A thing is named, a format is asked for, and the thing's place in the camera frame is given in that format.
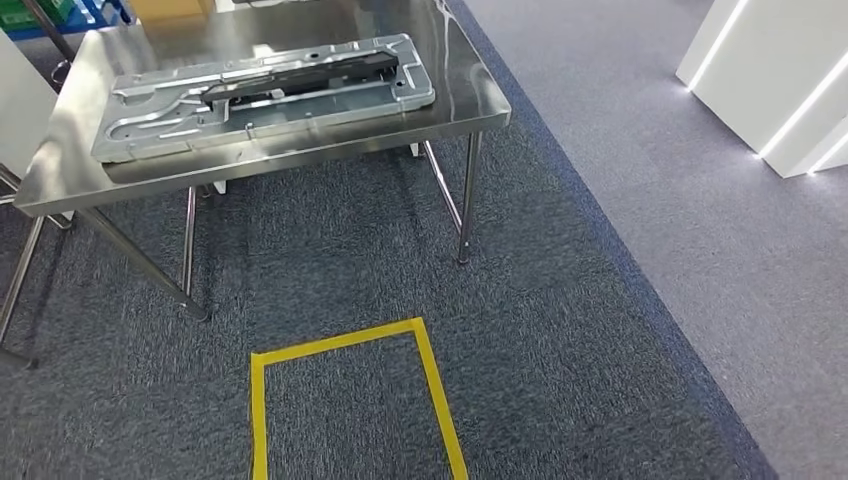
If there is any black plastic plate frame part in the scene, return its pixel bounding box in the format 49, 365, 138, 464
200, 50, 401, 109

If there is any stainless steel workbench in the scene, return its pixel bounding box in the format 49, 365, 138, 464
13, 0, 513, 324

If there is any stamped grey metal panel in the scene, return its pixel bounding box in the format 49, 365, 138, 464
90, 33, 437, 166

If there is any cardboard box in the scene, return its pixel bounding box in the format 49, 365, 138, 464
127, 0, 217, 22

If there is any white block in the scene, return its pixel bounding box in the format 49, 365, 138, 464
675, 0, 848, 180

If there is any blue metal cart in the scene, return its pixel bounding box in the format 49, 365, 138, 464
0, 0, 134, 42

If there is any steel frame side table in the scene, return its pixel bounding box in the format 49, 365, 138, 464
0, 162, 74, 372

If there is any steel stanchion post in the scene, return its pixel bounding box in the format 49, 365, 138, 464
23, 0, 77, 87

